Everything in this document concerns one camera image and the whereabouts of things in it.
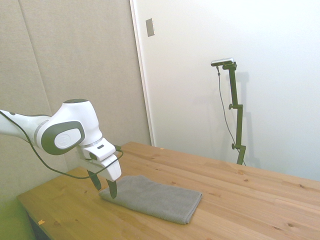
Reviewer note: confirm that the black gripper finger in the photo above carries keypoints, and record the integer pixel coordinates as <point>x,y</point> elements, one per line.
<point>95,180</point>
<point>113,189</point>

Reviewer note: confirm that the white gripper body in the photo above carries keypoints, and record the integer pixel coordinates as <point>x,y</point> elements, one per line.
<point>112,170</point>

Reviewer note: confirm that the grey towel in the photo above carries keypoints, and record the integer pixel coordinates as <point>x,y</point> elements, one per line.
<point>155,197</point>

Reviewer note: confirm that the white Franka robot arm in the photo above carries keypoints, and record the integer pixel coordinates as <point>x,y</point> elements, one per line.
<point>75,112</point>

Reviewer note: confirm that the green fabric chair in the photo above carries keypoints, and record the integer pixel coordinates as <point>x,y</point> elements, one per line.
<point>13,222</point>

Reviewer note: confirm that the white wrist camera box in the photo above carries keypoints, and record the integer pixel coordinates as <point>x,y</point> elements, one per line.
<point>105,152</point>

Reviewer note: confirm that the white vertical wall trim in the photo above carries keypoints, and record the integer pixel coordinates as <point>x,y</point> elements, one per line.
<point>142,75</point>

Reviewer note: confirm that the black articulated camera stand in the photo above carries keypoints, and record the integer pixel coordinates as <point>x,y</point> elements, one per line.
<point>236,117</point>

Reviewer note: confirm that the grey wall switch plate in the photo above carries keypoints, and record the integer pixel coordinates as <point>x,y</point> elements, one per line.
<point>150,27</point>

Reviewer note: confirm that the silver stereo camera bar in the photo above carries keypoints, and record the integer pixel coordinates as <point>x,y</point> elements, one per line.
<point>222,61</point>

